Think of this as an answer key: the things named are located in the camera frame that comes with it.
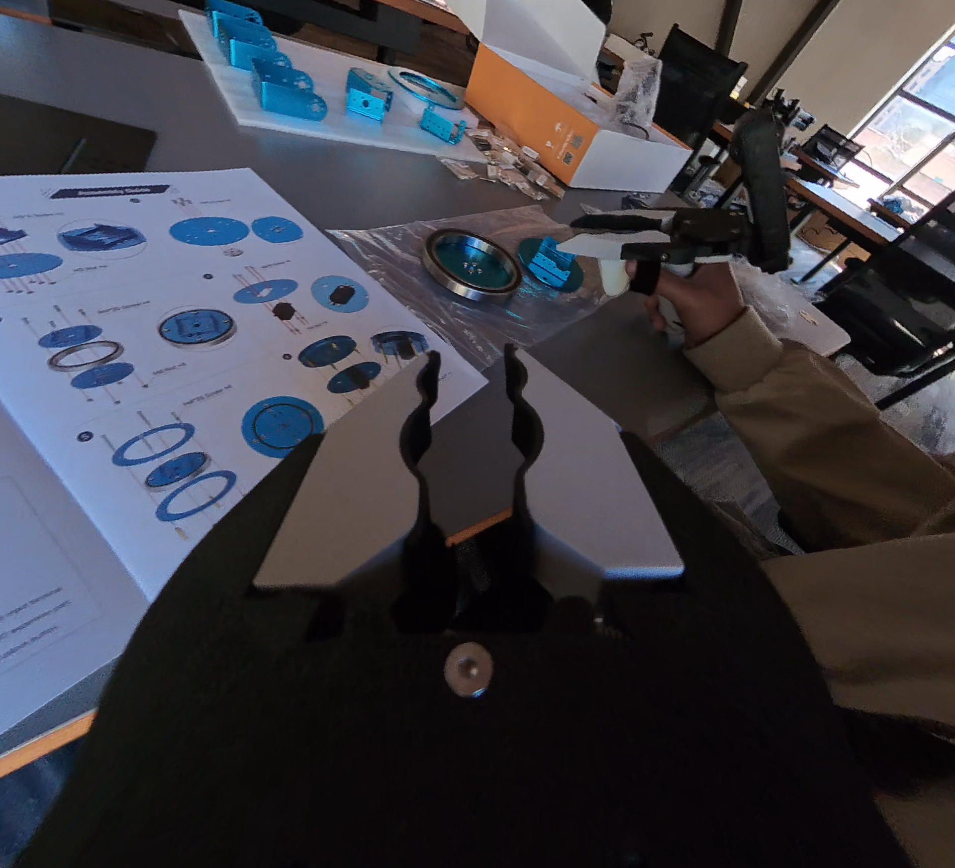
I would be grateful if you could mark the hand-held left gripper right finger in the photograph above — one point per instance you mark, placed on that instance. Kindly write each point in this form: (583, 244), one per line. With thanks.
(604, 510)

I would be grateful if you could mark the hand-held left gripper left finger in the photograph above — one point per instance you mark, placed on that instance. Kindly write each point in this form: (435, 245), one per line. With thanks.
(343, 510)

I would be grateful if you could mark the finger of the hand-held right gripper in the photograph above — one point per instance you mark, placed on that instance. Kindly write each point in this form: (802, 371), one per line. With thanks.
(627, 245)
(634, 220)

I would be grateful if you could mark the blue disc with mounted bracket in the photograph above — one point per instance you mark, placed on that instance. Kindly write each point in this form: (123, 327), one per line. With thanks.
(552, 256)

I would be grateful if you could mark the blue round disc plate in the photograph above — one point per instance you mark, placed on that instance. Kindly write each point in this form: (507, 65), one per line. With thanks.
(455, 256)

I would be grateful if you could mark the clear plastic bag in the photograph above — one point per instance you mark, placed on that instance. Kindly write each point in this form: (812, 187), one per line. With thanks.
(462, 331)

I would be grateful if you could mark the person's right forearm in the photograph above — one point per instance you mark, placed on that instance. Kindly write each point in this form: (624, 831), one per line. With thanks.
(806, 420)

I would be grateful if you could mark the grey desk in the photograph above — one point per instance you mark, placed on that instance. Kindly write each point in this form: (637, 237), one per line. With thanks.
(336, 166)

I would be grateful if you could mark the person's right hand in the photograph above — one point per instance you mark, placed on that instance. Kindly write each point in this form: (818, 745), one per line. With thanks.
(701, 301)

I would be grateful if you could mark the bubble-wrapped part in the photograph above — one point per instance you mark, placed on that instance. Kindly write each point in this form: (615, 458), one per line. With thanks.
(638, 92)

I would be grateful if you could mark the black office chair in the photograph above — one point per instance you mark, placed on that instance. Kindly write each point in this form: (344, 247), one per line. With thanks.
(697, 84)

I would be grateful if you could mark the pile of small screw bags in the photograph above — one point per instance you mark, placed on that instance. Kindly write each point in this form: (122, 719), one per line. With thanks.
(507, 166)

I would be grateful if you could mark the orange cardboard box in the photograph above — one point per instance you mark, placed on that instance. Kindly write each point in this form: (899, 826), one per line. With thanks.
(522, 107)

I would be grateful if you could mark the window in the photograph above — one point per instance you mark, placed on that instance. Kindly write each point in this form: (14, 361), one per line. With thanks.
(918, 129)

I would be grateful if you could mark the open assembly manual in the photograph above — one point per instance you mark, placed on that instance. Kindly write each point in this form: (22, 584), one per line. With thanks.
(149, 375)

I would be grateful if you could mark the large blue flange plate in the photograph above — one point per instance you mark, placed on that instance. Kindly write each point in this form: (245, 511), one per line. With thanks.
(407, 88)

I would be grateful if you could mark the white foam sheet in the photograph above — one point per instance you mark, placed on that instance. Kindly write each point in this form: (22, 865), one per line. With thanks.
(321, 123)

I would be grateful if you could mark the small blue U bracket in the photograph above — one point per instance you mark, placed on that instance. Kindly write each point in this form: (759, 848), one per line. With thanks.
(440, 125)

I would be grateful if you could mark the blue square servo bracket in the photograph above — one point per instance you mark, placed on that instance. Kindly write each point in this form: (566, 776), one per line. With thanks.
(369, 99)

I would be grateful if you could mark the large blue U bracket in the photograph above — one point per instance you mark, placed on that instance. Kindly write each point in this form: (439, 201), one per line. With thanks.
(242, 36)
(287, 96)
(257, 55)
(231, 8)

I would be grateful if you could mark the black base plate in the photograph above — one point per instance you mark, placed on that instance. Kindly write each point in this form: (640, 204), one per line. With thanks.
(67, 137)

